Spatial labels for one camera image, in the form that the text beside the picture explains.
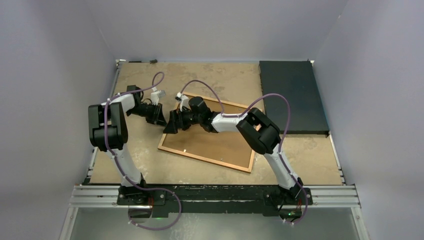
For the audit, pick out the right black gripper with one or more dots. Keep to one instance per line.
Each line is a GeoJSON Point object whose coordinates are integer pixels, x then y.
{"type": "Point", "coordinates": [176, 121]}

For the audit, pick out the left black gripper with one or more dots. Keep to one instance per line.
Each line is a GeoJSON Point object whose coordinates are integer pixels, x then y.
{"type": "Point", "coordinates": [157, 117]}

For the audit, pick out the brown backing board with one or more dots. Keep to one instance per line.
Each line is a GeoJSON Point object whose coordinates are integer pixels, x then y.
{"type": "Point", "coordinates": [212, 145]}

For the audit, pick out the wooden picture frame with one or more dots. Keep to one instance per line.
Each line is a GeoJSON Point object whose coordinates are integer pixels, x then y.
{"type": "Point", "coordinates": [205, 159]}

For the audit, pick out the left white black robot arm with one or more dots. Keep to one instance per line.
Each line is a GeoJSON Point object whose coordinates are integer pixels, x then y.
{"type": "Point", "coordinates": [108, 130]}

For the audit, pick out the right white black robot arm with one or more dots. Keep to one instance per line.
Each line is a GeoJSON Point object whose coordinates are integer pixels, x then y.
{"type": "Point", "coordinates": [261, 134]}

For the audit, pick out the dark rectangular box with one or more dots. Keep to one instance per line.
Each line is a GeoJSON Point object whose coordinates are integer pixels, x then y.
{"type": "Point", "coordinates": [295, 80]}

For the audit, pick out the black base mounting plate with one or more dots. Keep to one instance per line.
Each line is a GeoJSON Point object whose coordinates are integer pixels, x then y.
{"type": "Point", "coordinates": [267, 200]}

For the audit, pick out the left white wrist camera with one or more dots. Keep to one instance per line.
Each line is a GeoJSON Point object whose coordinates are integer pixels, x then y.
{"type": "Point", "coordinates": [156, 95]}

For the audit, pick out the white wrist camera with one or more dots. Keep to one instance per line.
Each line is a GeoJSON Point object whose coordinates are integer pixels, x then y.
{"type": "Point", "coordinates": [156, 95]}
{"type": "Point", "coordinates": [183, 101]}

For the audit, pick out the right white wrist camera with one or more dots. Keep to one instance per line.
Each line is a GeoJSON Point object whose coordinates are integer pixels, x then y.
{"type": "Point", "coordinates": [183, 101]}

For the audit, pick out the aluminium rail beam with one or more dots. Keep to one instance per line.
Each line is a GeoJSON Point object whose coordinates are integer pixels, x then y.
{"type": "Point", "coordinates": [323, 196]}

